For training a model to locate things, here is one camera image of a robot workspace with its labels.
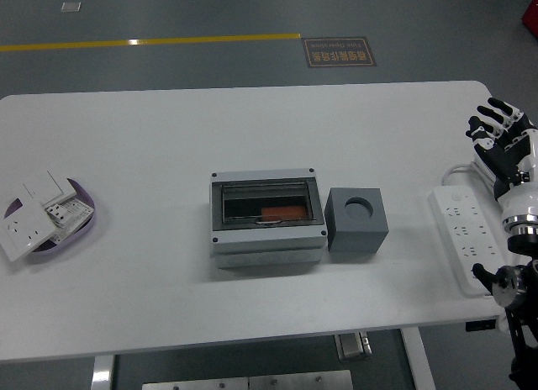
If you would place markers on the white table leg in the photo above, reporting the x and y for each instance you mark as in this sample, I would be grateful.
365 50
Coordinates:
418 365
102 373

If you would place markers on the white wall socket plate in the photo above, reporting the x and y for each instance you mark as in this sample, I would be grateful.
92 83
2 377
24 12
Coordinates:
21 234

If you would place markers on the small white socket module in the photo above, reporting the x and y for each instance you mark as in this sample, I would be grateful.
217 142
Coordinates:
56 214

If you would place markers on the grey enclosure box clear lid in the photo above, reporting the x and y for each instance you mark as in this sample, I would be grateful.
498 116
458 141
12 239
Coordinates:
269 243

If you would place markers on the orange cylinder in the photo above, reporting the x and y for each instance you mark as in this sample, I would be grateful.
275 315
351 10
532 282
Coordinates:
281 212

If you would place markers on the silver floor plate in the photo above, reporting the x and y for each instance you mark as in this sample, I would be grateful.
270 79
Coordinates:
70 6

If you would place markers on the white power strip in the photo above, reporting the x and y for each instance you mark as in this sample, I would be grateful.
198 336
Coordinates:
462 222

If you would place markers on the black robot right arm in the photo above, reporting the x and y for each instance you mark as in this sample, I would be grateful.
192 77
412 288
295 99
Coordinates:
521 280

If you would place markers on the white perforated panel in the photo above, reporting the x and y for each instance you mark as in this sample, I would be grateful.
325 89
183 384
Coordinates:
77 211

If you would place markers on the brown floor sign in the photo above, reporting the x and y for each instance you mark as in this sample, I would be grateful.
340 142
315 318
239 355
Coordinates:
339 52

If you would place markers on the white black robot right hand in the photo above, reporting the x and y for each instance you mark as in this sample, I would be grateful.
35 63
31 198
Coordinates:
521 192

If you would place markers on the black table label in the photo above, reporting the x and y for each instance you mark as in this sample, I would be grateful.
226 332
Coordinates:
479 325

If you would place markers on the grey metal table bracket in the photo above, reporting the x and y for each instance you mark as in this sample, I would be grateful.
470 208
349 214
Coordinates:
353 346

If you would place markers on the purple tray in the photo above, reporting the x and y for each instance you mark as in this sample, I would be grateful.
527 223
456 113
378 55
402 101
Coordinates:
84 234

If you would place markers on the grey cube with round hole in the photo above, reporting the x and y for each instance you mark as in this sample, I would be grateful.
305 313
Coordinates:
357 234

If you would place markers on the grey metal base plate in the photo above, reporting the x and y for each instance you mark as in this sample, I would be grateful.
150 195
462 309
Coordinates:
248 381

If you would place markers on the white wall switch plate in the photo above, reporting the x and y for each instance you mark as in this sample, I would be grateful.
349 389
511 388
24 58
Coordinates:
44 188

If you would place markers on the red object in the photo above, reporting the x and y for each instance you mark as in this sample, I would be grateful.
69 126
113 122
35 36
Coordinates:
531 14

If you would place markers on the yellow floor tape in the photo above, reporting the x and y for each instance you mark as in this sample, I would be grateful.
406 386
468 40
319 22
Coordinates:
168 41

